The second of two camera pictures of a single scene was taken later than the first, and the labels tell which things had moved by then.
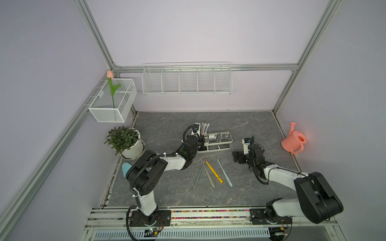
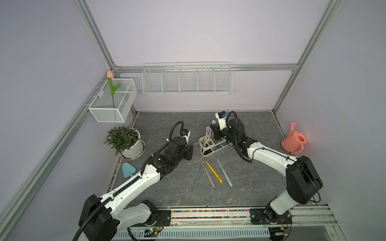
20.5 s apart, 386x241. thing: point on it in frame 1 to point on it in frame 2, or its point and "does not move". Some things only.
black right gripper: x=240 y=155 to x=216 y=131
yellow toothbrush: x=219 y=179 does not move
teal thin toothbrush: x=225 y=175 does not move
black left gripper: x=202 y=139 to x=189 y=151
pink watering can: x=294 y=142 does not move
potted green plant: x=126 y=142 does not move
